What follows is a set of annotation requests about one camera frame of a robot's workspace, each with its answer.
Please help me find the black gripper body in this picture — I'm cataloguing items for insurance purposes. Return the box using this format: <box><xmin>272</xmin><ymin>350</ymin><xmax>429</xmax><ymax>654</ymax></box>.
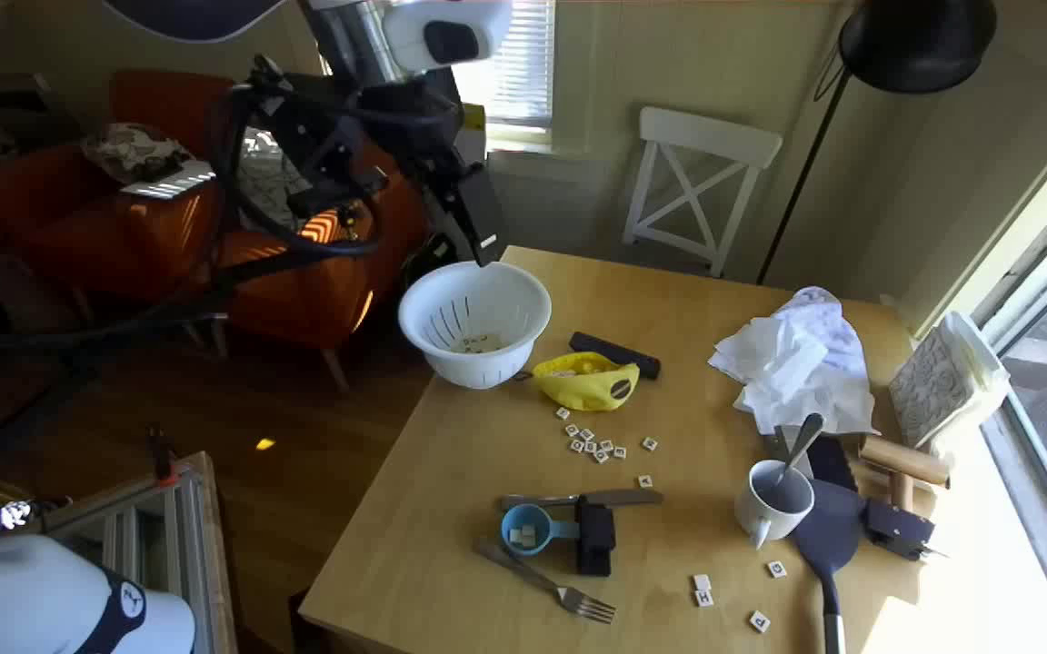
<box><xmin>258</xmin><ymin>57</ymin><xmax>474</xmax><ymax>208</ymax></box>

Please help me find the blue measuring spoon with holder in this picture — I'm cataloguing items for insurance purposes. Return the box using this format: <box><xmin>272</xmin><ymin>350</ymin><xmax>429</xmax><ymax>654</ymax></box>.
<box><xmin>497</xmin><ymin>503</ymin><xmax>613</xmax><ymax>578</ymax></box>

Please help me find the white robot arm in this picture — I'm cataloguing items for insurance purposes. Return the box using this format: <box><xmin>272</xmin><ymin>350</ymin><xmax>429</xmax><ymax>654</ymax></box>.
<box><xmin>0</xmin><ymin>0</ymin><xmax>512</xmax><ymax>654</ymax></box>

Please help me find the white plastic colander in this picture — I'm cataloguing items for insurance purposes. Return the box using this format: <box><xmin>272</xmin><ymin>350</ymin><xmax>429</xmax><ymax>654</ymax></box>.
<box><xmin>395</xmin><ymin>263</ymin><xmax>554</xmax><ymax>392</ymax></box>

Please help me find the pile of letter tiles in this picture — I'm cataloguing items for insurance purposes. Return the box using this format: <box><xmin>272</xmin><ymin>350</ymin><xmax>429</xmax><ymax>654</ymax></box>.
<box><xmin>554</xmin><ymin>407</ymin><xmax>661</xmax><ymax>464</ymax></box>

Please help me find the metal spoon in mug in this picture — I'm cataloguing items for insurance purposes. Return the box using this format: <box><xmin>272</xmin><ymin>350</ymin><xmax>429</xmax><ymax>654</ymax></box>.
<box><xmin>775</xmin><ymin>415</ymin><xmax>820</xmax><ymax>484</ymax></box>

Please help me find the letter tile pair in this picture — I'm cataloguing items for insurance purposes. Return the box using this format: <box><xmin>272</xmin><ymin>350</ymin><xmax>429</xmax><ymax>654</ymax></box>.
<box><xmin>689</xmin><ymin>575</ymin><xmax>716</xmax><ymax>606</ymax></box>

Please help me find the single letter tile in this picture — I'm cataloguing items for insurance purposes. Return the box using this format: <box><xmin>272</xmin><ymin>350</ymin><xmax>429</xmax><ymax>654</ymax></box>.
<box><xmin>763</xmin><ymin>560</ymin><xmax>787</xmax><ymax>578</ymax></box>

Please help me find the letter tile near edge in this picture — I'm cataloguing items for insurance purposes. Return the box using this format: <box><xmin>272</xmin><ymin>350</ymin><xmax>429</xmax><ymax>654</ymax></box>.
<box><xmin>746</xmin><ymin>610</ymin><xmax>775</xmax><ymax>637</ymax></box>

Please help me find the patterned cushion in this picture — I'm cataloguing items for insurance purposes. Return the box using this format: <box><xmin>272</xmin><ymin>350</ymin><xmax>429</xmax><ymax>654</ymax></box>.
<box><xmin>237</xmin><ymin>126</ymin><xmax>312</xmax><ymax>233</ymax></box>

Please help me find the white wooden chair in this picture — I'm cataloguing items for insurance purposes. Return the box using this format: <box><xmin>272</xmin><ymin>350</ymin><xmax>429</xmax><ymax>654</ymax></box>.
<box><xmin>620</xmin><ymin>107</ymin><xmax>780</xmax><ymax>275</ymax></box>

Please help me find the orange sofa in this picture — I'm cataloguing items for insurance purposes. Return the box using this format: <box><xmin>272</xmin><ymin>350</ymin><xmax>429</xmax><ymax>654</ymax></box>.
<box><xmin>0</xmin><ymin>68</ymin><xmax>425</xmax><ymax>385</ymax></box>

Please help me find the white crumpled cloth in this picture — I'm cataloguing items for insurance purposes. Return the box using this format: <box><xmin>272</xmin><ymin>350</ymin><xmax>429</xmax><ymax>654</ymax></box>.
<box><xmin>707</xmin><ymin>286</ymin><xmax>877</xmax><ymax>436</ymax></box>

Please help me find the silver fork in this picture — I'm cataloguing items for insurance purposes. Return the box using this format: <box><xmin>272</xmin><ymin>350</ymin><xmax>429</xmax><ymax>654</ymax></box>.
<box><xmin>476</xmin><ymin>545</ymin><xmax>618</xmax><ymax>626</ymax></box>

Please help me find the dark blue spatula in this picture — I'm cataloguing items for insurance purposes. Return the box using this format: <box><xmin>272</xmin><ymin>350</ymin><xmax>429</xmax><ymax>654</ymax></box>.
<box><xmin>793</xmin><ymin>480</ymin><xmax>863</xmax><ymax>654</ymax></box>

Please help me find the black floor lamp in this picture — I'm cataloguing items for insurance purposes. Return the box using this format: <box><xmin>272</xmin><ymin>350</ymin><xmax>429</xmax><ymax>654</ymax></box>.
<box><xmin>757</xmin><ymin>0</ymin><xmax>997</xmax><ymax>280</ymax></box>

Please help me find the wooden block toy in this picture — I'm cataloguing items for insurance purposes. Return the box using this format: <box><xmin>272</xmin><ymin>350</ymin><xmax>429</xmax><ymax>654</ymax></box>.
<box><xmin>858</xmin><ymin>436</ymin><xmax>953</xmax><ymax>511</ymax></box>

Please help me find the small dark blue block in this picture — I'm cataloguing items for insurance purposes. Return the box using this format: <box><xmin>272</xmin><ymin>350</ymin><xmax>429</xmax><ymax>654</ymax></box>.
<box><xmin>863</xmin><ymin>503</ymin><xmax>933</xmax><ymax>560</ymax></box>

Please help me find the black cable bundle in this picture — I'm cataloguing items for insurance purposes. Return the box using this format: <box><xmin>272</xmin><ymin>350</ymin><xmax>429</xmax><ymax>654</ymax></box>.
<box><xmin>0</xmin><ymin>84</ymin><xmax>454</xmax><ymax>367</ymax></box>

